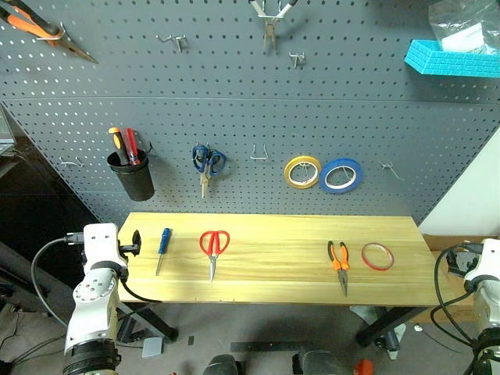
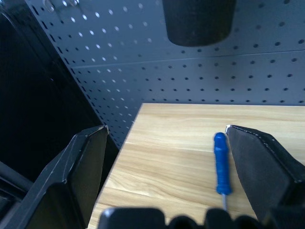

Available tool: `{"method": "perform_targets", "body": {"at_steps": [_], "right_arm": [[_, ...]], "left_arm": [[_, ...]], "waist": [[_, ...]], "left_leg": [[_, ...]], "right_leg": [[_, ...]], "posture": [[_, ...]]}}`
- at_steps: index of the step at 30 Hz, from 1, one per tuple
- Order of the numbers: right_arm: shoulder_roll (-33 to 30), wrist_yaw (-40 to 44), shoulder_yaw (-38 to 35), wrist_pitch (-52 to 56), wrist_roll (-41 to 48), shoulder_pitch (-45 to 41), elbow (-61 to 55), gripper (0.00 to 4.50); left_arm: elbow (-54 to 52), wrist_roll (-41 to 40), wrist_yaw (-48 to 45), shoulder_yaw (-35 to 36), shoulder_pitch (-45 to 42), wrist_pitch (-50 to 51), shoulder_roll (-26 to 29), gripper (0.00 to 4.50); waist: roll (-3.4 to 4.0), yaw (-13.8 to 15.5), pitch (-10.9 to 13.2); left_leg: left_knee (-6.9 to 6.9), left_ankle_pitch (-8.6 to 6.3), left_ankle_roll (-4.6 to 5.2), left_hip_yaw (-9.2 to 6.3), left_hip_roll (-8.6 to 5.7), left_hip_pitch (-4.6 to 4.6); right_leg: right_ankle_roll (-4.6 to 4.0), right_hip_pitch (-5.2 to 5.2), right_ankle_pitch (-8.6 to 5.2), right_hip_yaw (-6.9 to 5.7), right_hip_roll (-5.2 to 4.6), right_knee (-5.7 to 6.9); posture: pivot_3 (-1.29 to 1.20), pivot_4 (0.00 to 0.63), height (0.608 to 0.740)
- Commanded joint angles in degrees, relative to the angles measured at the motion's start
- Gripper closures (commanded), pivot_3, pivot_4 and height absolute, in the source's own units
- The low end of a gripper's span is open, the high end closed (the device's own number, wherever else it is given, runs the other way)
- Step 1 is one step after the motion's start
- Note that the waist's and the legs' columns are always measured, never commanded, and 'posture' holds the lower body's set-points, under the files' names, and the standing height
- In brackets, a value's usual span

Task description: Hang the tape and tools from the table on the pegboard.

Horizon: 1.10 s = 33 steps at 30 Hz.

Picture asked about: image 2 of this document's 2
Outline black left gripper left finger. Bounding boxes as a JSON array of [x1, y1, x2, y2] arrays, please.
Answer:
[[0, 125, 110, 229]]

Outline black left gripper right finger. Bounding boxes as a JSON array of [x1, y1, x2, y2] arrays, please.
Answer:
[[225, 124, 305, 222]]

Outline grey pegboard panel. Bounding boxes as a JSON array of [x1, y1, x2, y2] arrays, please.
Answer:
[[25, 0, 305, 150]]

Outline black cup on pegboard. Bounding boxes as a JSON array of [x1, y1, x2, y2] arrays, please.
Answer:
[[162, 0, 237, 48]]

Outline silver pegboard hook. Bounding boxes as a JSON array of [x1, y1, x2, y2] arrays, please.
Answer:
[[44, 0, 81, 21]]

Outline blue handled screwdriver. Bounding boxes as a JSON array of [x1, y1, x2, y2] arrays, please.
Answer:
[[213, 132, 233, 212]]

